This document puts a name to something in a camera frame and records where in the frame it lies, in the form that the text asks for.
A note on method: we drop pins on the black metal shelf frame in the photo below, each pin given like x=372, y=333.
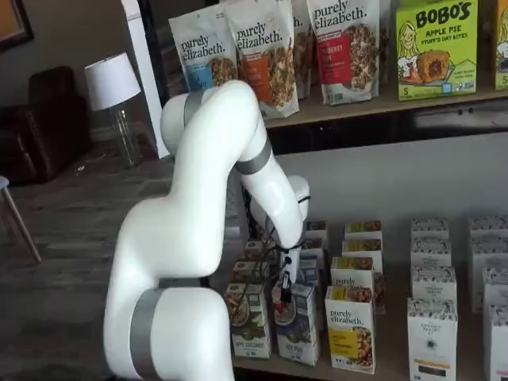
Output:
x=357, y=135

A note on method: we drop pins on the dark framed picture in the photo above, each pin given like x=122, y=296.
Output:
x=10, y=20

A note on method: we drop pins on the green apple cinnamon oatmeal box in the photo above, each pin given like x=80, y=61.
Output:
x=248, y=325
x=254, y=249
x=248, y=272

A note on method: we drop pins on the red label granola bag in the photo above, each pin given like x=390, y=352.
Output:
x=337, y=59

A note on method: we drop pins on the dark brown armchair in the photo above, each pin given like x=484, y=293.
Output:
x=47, y=119

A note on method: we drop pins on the blue flax plus oatmeal box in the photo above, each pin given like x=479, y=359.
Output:
x=297, y=337
x=316, y=229
x=313, y=247
x=309, y=272

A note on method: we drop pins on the green Bobo's apple pie box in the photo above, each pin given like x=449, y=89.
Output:
x=436, y=39

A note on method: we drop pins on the yellow Bobo's box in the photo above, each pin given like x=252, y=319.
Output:
x=502, y=59

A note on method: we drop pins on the white organic pantry box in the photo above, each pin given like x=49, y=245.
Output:
x=432, y=283
x=428, y=228
x=490, y=254
x=499, y=345
x=430, y=252
x=496, y=289
x=488, y=226
x=432, y=341

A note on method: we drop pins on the purely elizabeth granola bag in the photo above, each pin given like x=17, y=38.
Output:
x=384, y=47
x=303, y=51

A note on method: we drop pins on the yellow purely elizabeth box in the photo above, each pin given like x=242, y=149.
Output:
x=351, y=274
x=363, y=246
x=363, y=228
x=349, y=329

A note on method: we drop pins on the blue label granola bag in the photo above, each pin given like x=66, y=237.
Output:
x=198, y=47

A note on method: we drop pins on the grey stool with wooden legs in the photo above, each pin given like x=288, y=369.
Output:
x=3, y=183

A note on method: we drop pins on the white shade glass lamp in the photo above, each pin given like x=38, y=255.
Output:
x=111, y=83

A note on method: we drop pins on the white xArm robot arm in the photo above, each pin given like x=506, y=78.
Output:
x=178, y=238

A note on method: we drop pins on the orange label granola bag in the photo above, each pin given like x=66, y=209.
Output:
x=274, y=79

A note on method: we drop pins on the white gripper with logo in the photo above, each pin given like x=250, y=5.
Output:
x=293, y=270

